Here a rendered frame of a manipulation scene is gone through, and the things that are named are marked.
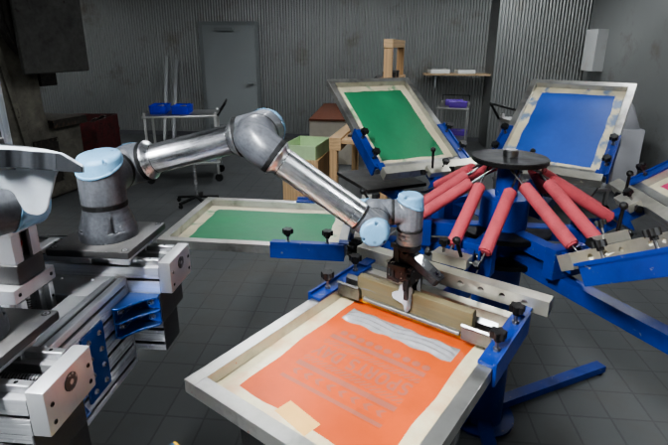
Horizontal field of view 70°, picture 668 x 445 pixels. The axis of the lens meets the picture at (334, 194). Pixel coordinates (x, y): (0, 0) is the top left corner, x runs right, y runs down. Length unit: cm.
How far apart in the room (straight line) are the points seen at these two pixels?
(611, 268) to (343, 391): 79
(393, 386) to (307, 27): 850
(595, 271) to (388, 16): 812
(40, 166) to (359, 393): 96
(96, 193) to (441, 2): 845
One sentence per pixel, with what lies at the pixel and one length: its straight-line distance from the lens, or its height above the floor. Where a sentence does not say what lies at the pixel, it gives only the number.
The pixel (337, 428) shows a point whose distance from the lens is 117.
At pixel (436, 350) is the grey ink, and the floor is 96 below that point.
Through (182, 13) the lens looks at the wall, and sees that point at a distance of 1004.
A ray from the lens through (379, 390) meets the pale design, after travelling 127.
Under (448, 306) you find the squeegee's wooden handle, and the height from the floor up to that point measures 106.
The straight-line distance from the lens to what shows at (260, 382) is 130.
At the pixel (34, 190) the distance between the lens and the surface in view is 50.
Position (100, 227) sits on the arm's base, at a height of 130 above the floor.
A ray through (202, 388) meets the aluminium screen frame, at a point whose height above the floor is 99.
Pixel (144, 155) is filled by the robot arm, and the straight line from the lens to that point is 145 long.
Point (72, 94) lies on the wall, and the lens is 1121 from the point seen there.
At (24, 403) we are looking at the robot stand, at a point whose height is 119.
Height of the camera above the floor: 176
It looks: 17 degrees down
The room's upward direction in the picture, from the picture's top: straight up
